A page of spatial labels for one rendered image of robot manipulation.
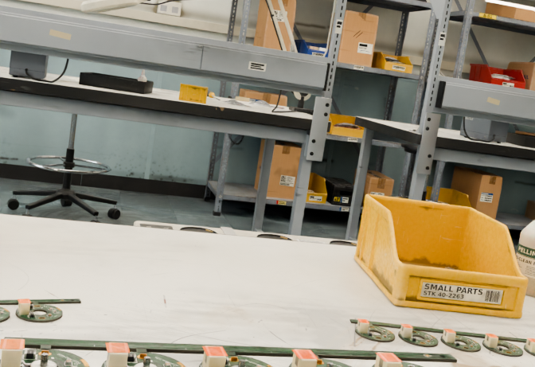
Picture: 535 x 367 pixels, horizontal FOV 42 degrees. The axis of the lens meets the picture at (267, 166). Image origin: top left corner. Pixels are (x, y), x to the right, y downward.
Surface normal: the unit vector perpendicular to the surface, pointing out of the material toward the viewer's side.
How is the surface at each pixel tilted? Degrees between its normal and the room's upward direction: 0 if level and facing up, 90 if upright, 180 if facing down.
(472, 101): 90
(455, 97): 90
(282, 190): 89
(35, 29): 90
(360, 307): 0
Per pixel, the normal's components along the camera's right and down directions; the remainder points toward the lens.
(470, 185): -0.95, -0.08
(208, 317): 0.15, -0.98
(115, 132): 0.22, 0.17
